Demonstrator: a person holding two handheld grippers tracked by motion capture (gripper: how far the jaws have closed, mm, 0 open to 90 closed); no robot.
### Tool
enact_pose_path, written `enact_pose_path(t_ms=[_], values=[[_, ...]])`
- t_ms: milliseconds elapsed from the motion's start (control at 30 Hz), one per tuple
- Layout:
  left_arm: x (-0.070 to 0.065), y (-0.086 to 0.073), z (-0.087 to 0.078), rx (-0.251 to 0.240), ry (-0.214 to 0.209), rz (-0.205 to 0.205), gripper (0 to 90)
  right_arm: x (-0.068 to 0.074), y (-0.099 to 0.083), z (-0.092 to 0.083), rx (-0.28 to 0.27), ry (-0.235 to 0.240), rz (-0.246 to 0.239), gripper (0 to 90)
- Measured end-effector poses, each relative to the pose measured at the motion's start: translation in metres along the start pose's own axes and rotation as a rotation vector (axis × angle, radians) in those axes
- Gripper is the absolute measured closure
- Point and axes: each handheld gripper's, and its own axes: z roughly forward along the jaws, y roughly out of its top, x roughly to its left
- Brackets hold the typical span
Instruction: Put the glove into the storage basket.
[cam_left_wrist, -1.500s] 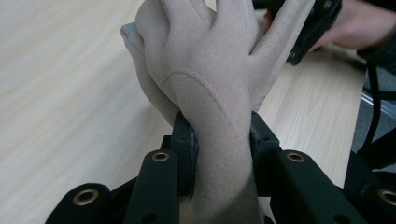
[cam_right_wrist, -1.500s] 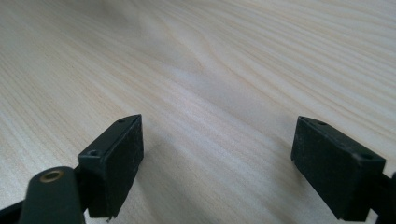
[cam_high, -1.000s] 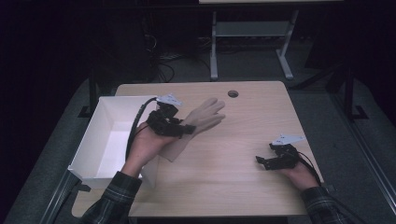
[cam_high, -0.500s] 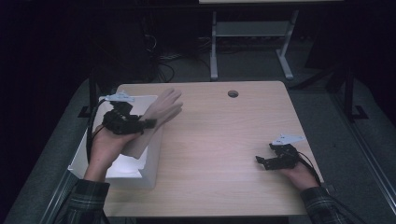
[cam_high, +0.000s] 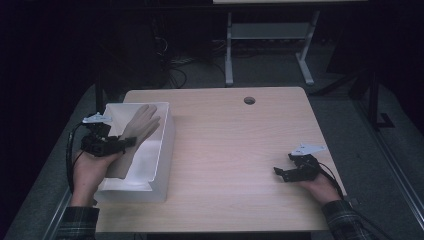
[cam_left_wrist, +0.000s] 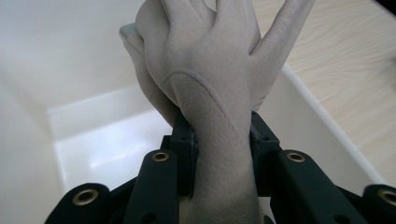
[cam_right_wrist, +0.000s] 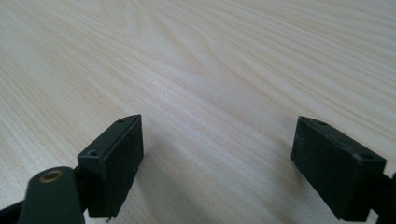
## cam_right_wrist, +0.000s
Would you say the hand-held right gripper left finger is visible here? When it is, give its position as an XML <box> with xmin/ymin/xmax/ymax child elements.
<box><xmin>77</xmin><ymin>114</ymin><xmax>145</xmax><ymax>219</ymax></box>

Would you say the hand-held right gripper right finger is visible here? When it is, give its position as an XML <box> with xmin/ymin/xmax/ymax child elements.
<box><xmin>290</xmin><ymin>115</ymin><xmax>388</xmax><ymax>223</ymax></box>

